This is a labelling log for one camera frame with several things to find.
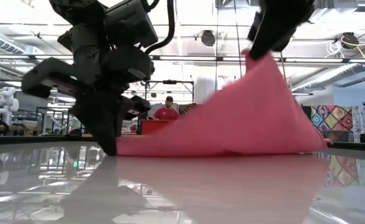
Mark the white humanoid robot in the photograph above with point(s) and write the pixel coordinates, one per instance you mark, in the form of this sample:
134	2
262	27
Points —
6	102

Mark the pink knitted towel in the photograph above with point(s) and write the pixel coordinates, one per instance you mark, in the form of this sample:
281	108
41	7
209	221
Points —
248	124

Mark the person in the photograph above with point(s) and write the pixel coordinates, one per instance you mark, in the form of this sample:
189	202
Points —
167	112

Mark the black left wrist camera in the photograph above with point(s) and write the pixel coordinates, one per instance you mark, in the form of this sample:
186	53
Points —
129	63

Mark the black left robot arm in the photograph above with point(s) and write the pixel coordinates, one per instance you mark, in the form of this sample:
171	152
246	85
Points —
129	21

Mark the black metal frame rig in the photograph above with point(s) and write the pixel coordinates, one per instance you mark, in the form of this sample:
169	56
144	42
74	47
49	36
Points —
169	82

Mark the red box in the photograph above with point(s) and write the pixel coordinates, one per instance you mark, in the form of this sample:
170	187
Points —
153	127

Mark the colourful patchwork quilt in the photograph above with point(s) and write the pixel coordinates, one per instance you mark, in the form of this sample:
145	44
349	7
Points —
330	118

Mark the brown patterned cloth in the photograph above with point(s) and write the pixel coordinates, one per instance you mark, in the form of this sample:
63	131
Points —
187	108

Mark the black open shelf frame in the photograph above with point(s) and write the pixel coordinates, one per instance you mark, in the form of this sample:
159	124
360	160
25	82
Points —
54	109

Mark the long ceiling light bar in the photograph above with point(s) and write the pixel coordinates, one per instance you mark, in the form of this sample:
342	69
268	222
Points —
185	58

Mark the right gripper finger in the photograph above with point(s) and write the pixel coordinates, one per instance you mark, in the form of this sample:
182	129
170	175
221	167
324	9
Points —
269	37
255	26

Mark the white round column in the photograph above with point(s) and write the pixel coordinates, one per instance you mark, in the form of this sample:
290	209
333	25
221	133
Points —
205	90

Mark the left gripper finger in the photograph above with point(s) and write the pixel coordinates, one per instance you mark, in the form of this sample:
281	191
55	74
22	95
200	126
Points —
139	105
101	118

